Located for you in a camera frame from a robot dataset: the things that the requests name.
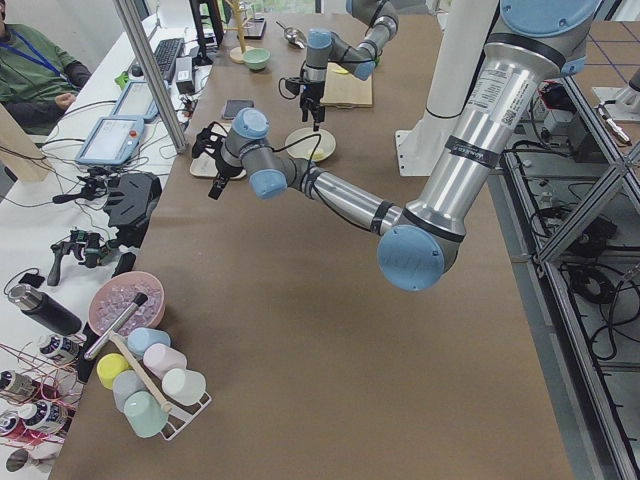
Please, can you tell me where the metal scoop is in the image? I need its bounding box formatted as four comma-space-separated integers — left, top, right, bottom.
276, 21, 307, 49

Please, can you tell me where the teach pendant front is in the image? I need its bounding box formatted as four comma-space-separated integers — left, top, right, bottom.
75, 116, 145, 166

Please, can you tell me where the seated person green jacket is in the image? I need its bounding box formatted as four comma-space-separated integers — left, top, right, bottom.
1, 2, 91, 135

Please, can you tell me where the bamboo cutting board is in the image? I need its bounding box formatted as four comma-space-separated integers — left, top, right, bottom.
321, 62, 373, 107

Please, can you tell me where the white steamed bun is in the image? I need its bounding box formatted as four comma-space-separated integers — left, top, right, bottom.
312, 149, 326, 160

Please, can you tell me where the black keyboard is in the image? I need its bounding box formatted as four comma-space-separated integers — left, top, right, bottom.
154, 38, 184, 84

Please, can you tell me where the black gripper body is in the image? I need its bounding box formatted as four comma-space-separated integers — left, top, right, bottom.
300, 79, 326, 113
213, 137, 240, 183

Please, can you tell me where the pink cup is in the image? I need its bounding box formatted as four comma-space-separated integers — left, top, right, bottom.
143, 343, 187, 380

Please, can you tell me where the wooden mug tree stand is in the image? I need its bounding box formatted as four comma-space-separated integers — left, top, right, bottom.
225, 0, 253, 64

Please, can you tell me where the teach pendant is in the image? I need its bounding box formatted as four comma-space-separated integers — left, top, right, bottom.
75, 116, 145, 166
111, 80, 158, 123

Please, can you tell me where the folded grey cloth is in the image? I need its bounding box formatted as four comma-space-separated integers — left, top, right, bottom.
221, 99, 254, 120

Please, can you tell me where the cream round plate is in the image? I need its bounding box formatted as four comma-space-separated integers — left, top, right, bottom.
285, 127, 336, 162

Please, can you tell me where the teach pendant rear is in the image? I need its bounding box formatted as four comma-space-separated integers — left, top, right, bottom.
111, 80, 158, 123

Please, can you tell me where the pink bowl with ice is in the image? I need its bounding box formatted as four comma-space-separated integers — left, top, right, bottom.
88, 271, 165, 336

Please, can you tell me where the cream rabbit tray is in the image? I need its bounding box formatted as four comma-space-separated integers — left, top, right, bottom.
189, 153, 218, 179

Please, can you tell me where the white cup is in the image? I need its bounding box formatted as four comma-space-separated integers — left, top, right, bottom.
162, 368, 206, 406

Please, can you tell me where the aluminium frame post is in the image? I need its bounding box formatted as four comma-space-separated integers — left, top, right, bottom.
113, 0, 187, 154

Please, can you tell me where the white cup rack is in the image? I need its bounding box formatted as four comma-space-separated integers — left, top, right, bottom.
160, 392, 213, 441

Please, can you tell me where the grey cup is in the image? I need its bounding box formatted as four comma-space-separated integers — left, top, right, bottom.
112, 370, 147, 413

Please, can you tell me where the wooden stick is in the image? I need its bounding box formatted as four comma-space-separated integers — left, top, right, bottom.
109, 333, 172, 413

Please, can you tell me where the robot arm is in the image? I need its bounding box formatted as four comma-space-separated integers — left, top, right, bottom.
293, 1, 399, 132
209, 1, 598, 291

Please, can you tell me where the light green bowl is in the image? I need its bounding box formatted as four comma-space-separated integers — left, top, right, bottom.
243, 48, 271, 72

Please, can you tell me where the light blue cup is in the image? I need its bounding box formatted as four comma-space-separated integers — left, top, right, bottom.
127, 327, 171, 358

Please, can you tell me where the dark framed tray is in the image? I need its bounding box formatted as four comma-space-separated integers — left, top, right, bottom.
224, 18, 267, 40

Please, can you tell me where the yellow cup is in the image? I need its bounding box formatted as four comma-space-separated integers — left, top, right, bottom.
96, 353, 131, 390

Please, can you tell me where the mint green cup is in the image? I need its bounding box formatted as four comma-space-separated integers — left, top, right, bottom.
124, 391, 168, 438

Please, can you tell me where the black thermos bottle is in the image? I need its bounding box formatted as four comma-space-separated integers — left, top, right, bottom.
7, 283, 82, 336

